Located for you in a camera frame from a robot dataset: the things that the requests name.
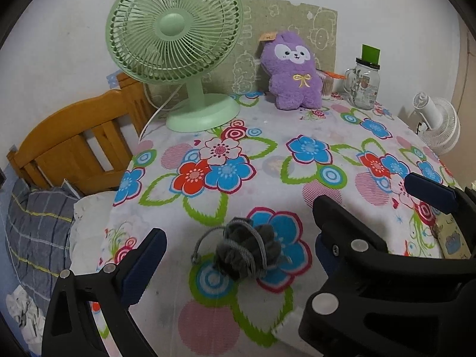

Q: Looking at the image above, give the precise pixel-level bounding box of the wooden headboard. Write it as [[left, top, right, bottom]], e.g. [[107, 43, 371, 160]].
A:
[[7, 72, 155, 196]]

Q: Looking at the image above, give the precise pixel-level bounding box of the white fan cable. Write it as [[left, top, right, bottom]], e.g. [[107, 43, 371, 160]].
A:
[[139, 82, 184, 144]]

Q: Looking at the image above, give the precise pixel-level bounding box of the floral tablecloth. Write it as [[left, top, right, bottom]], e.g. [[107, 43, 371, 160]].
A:
[[89, 89, 465, 357]]

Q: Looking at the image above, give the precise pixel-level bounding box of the glass jar mug green lid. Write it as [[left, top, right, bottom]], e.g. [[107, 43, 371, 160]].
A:
[[343, 44, 382, 111]]

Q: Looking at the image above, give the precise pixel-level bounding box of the beige door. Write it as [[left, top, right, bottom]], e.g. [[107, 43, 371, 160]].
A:
[[452, 15, 476, 127]]

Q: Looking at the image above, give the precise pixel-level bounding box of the grey mesh bath pouf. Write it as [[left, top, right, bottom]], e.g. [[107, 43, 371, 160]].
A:
[[190, 217, 294, 280]]

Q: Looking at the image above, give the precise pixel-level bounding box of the white pillow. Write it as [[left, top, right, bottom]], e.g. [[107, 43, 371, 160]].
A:
[[69, 191, 120, 268]]

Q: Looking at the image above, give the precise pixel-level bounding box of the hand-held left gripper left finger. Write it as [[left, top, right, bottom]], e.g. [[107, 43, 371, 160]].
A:
[[41, 227, 167, 357]]

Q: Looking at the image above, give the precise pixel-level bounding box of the purple plush toy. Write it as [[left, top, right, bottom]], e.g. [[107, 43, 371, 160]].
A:
[[259, 32, 323, 111]]

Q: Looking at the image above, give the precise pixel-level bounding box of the white crumpled cloth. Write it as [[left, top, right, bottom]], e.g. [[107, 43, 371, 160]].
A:
[[5, 284, 44, 345]]

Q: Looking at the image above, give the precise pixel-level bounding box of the white standing fan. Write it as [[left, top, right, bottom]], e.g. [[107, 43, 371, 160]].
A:
[[412, 91, 461, 156]]

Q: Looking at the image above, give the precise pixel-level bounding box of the clear container with orange lid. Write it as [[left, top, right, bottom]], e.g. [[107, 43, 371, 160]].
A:
[[316, 69, 346, 100]]

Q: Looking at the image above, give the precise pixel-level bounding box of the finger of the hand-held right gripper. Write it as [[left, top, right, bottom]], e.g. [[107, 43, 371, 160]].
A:
[[405, 172, 476, 227], [298, 194, 476, 357]]

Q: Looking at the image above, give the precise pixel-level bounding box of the blue plaid pillow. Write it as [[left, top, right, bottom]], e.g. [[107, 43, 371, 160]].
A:
[[4, 180, 80, 291]]

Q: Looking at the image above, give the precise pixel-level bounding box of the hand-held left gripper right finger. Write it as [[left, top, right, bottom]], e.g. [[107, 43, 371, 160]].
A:
[[315, 234, 338, 281]]

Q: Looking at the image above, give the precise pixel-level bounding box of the yellow printed fabric storage box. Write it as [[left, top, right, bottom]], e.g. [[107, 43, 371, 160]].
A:
[[433, 212, 472, 260]]

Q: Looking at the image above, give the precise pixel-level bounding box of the green desk fan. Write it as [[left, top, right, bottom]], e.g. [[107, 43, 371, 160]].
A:
[[105, 0, 244, 132]]

